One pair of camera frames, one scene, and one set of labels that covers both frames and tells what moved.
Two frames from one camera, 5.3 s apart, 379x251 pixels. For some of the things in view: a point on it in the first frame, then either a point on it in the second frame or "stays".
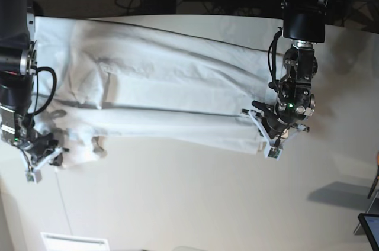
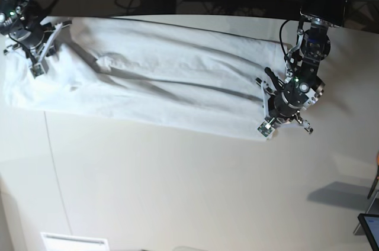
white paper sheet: (60, 242) stays
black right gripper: (272, 131) -> (287, 103)
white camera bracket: (34, 176) -> (40, 68)
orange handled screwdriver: (376, 182) stays
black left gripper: (39, 144) -> (34, 38)
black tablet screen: (370, 223) stays
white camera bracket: (273, 150) -> (265, 128)
